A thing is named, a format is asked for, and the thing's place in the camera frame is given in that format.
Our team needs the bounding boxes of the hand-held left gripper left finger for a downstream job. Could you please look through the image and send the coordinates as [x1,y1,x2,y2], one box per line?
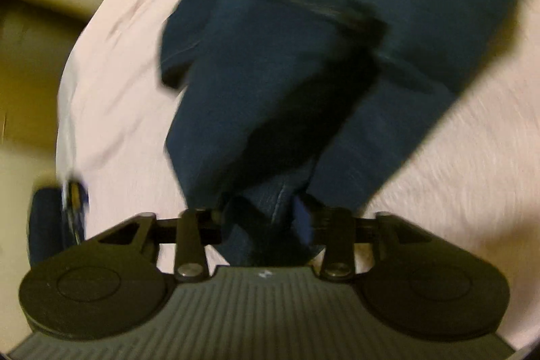
[99,208,224,283]

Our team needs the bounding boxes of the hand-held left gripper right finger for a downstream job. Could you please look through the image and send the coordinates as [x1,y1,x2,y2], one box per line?
[294,195,427,283]

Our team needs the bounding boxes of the dark blue jeans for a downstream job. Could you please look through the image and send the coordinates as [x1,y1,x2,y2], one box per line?
[158,0,540,268]

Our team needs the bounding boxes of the pink and grey blanket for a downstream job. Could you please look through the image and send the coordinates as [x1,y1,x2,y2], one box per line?
[55,0,540,348]

